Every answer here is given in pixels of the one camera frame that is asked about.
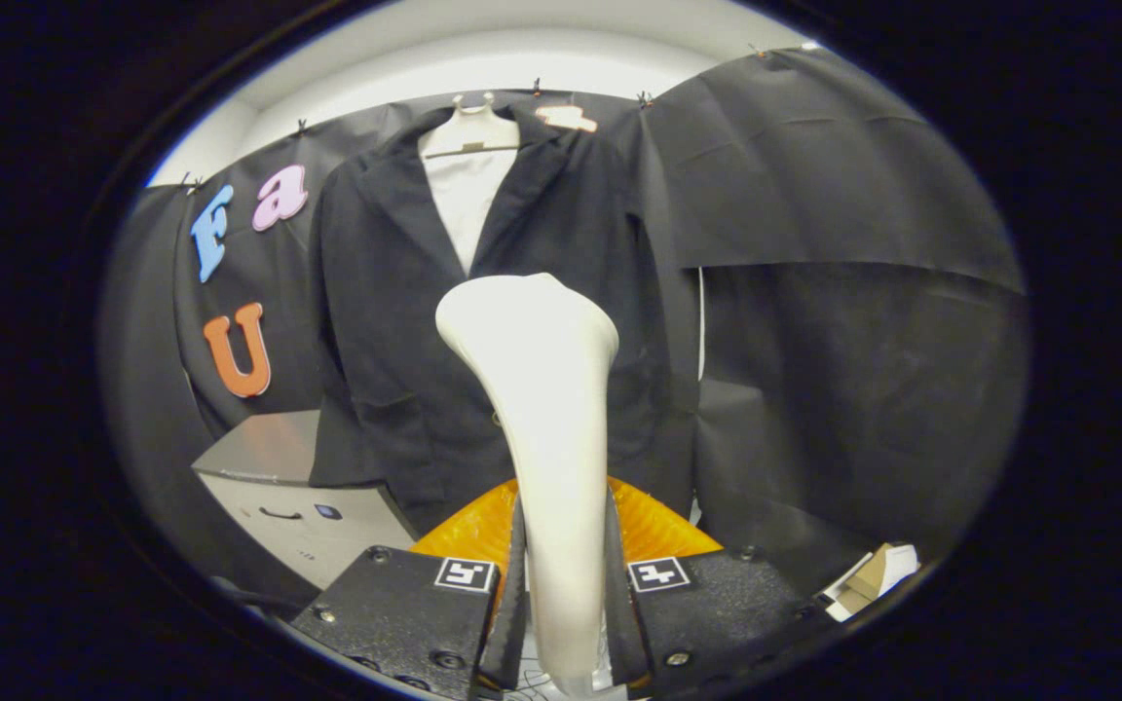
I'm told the black blazer jacket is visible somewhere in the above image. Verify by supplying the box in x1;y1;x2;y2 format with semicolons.
308;97;703;536

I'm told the small cardboard box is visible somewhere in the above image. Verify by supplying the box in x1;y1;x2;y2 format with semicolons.
819;542;922;624

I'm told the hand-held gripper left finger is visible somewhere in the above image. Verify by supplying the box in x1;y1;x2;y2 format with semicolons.
290;479;529;701

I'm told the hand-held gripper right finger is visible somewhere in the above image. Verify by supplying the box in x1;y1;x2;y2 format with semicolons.
606;477;841;701

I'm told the black backdrop cloth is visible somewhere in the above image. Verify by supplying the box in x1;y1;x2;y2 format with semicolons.
98;44;1028;605

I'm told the white mannequin torso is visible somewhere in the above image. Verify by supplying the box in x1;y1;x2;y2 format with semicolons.
418;92;523;276

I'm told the grey drawer cabinet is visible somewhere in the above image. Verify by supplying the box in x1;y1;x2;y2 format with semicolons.
193;409;421;591

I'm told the white garment steamer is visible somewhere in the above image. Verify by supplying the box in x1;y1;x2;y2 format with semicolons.
435;273;620;697

